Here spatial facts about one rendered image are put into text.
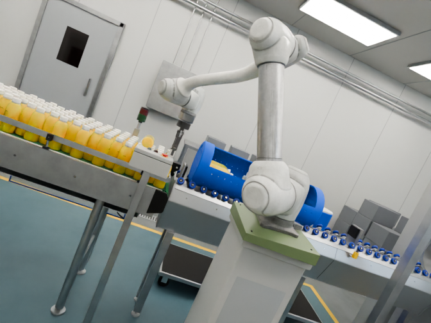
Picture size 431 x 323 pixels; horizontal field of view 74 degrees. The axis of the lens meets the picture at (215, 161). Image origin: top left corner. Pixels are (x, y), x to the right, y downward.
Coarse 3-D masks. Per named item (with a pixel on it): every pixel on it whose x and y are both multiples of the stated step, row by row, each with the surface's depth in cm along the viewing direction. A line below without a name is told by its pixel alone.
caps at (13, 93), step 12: (0, 84) 165; (12, 96) 147; (24, 96) 160; (36, 96) 173; (48, 108) 153; (60, 108) 172; (84, 120) 166; (96, 132) 155; (108, 132) 160; (120, 132) 181; (132, 144) 157
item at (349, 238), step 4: (352, 228) 209; (356, 228) 206; (360, 228) 207; (348, 232) 212; (352, 232) 208; (356, 232) 205; (360, 232) 204; (348, 236) 212; (352, 236) 206; (356, 236) 204; (360, 236) 204; (348, 240) 211; (352, 240) 207; (356, 240) 204; (356, 244) 205
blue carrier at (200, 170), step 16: (208, 144) 175; (208, 160) 169; (224, 160) 196; (240, 160) 195; (192, 176) 171; (208, 176) 170; (224, 176) 171; (240, 176) 202; (224, 192) 178; (240, 192) 176; (320, 192) 191; (304, 208) 183; (320, 208) 185; (304, 224) 192
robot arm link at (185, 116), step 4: (180, 112) 156; (184, 112) 154; (188, 112) 154; (180, 116) 155; (184, 116) 154; (188, 116) 154; (192, 116) 156; (184, 120) 156; (188, 120) 155; (192, 120) 157
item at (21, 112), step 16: (0, 96) 148; (0, 112) 145; (16, 112) 144; (32, 112) 148; (48, 112) 154; (0, 128) 144; (16, 128) 149; (48, 128) 150; (64, 128) 149; (80, 128) 155; (96, 144) 155; (112, 144) 157; (96, 160) 153; (128, 160) 158
